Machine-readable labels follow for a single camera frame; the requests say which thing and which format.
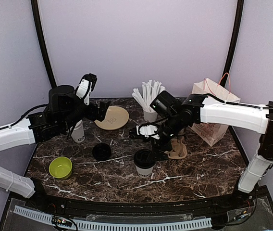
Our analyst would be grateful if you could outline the green plastic bowl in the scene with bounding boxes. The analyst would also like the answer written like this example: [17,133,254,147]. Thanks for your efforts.
[49,156,73,180]

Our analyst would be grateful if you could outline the white paper straw cup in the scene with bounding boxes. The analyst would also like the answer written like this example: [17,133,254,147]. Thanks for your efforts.
[143,107,158,122]

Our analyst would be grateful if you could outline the cream bear paper bag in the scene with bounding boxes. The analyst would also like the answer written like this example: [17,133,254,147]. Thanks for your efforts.
[191,73,241,147]

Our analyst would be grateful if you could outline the black left frame post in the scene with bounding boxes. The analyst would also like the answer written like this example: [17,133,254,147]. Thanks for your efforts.
[30,0,57,89]

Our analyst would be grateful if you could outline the black coffee cup lid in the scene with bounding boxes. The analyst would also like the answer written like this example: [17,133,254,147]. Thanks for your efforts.
[134,149,156,169]

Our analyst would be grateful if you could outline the beige bear plate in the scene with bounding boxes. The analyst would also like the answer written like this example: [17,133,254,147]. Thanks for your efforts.
[95,106,129,130]

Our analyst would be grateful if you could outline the white paper cups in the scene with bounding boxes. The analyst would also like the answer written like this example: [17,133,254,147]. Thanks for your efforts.
[71,120,85,143]

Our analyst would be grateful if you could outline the brown pulp cup carrier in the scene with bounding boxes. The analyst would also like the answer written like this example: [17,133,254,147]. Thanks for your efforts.
[168,137,187,159]

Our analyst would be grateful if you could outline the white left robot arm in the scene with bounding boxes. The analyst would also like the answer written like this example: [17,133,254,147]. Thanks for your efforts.
[0,102,110,210]

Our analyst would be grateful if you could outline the white perforated cable rail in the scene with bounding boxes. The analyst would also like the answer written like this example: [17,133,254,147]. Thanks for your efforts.
[13,205,212,231]

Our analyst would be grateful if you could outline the white paper coffee cup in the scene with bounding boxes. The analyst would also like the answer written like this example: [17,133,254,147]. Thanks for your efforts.
[135,162,156,178]

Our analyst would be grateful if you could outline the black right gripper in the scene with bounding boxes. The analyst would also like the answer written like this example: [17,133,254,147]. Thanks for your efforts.
[143,113,184,163]

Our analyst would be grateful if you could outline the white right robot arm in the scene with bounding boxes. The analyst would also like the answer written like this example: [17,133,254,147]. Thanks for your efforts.
[137,91,273,209]

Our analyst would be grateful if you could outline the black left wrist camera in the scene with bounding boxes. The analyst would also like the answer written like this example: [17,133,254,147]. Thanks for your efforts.
[48,85,81,113]

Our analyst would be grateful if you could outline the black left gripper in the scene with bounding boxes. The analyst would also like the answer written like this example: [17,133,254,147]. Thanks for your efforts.
[61,100,111,131]

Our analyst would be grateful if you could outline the paper wrapped straw far right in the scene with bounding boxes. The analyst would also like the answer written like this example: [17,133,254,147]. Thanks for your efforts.
[132,88,151,113]

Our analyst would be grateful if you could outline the black corner frame post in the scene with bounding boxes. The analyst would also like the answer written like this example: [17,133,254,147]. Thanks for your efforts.
[223,0,244,75]

